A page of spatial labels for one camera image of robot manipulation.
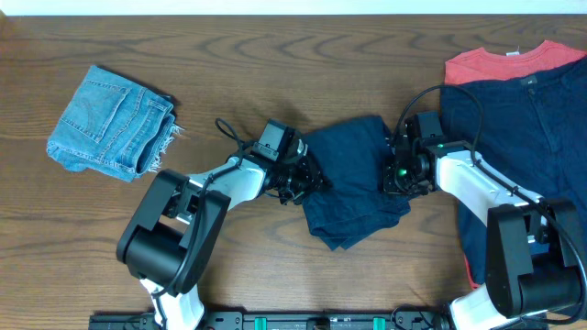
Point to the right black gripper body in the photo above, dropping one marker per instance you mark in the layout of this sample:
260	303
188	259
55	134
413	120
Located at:
402	179

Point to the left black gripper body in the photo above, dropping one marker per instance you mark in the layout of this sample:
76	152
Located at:
293	183

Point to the navy blue shorts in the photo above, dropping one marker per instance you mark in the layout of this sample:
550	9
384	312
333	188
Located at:
352	206

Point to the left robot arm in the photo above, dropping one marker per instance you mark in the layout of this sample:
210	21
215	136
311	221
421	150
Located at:
171	236

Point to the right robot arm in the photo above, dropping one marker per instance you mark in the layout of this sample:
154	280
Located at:
533	262

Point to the red t-shirt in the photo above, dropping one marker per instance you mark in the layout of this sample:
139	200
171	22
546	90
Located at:
481	65

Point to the dark navy pants pile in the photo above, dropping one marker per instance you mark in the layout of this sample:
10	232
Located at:
531	129

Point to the folded light blue jeans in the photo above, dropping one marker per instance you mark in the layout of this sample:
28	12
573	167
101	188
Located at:
115	126

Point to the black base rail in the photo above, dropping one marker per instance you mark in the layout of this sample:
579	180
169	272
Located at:
402	318

